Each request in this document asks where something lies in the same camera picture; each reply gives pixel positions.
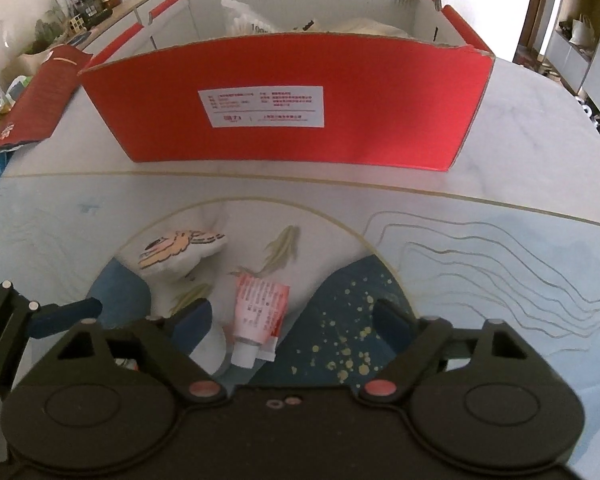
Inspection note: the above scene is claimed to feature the red white tube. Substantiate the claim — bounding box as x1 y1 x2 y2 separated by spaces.
230 271 292 367

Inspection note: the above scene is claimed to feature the white plastic packet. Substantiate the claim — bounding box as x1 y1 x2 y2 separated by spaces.
221 0 303 37

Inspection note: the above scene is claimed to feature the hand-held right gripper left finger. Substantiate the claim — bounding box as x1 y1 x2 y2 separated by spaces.
55 299 226 402

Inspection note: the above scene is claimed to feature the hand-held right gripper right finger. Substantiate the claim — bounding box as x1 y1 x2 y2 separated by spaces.
362 299 534 402

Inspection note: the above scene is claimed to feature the white side cabinet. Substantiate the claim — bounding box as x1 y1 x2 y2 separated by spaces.
17 0 186 68

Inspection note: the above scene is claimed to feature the red cardboard box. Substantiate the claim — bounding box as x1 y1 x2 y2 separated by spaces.
77 0 496 173

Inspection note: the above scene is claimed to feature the printed table mat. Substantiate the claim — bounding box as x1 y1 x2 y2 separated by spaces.
0 170 600 480

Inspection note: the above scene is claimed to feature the white cartoon plush toy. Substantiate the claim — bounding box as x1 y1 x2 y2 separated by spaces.
136 227 232 377

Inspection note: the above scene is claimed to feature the white wall cabinet unit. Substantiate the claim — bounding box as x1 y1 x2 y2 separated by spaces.
512 0 600 111

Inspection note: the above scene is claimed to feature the red box lid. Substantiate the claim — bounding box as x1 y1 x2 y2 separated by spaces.
0 44 95 152

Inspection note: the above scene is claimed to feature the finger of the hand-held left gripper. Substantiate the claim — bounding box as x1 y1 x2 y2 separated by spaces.
0 281 104 397

